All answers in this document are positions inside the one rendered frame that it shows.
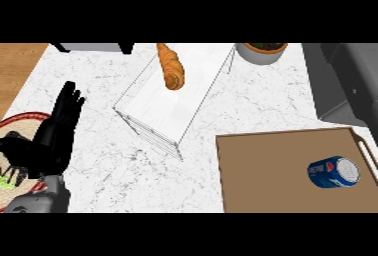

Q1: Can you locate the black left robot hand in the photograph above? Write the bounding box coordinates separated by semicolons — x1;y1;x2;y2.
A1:
0;80;87;180

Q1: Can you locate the orange croissant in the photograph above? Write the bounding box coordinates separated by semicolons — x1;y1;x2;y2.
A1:
154;43;185;91

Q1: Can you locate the brown wooden tray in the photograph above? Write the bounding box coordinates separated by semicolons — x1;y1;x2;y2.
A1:
214;126;378;214

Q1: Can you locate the woven red-rimmed placemat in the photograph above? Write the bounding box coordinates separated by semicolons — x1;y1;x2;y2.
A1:
0;111;53;213

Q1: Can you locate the green vegetable piece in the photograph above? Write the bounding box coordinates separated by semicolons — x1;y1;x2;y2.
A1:
0;174;17;192

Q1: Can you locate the grey black-legged appliance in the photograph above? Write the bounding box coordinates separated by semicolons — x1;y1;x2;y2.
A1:
50;43;135;55

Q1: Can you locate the grey plant pot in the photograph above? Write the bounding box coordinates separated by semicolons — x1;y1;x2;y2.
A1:
234;43;289;66

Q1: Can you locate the blue soda can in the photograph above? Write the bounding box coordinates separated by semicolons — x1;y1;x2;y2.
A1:
305;155;361;189

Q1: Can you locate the dark grey appliance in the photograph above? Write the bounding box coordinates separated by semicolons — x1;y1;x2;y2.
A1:
301;43;378;145

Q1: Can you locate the white wire tiered shelf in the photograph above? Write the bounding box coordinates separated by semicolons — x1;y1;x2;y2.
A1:
112;43;236;162

